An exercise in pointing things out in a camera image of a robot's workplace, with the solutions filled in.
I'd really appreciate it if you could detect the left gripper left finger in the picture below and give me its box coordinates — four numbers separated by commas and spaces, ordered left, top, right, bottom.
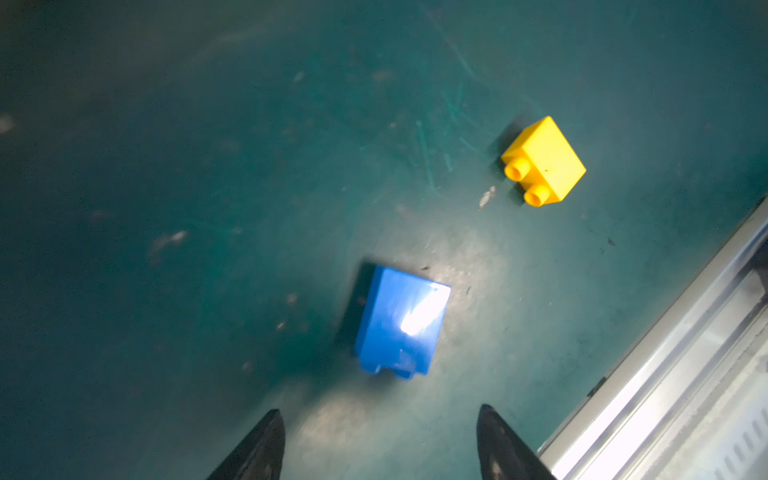
208, 409, 286, 480

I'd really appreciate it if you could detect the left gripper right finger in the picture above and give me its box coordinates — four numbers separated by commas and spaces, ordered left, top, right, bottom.
476, 404, 555, 480

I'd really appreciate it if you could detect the blue lego brick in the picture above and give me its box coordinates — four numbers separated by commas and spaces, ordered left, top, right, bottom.
354, 265, 451, 380

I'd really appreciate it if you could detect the small yellow lego brick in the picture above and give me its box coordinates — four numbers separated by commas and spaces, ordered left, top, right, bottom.
501, 116, 586, 207

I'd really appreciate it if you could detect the aluminium front rail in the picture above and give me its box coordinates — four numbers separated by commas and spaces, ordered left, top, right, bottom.
539, 204, 767, 479

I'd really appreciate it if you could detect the white slotted cable duct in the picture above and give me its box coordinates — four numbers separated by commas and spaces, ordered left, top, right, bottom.
681, 385, 767, 479

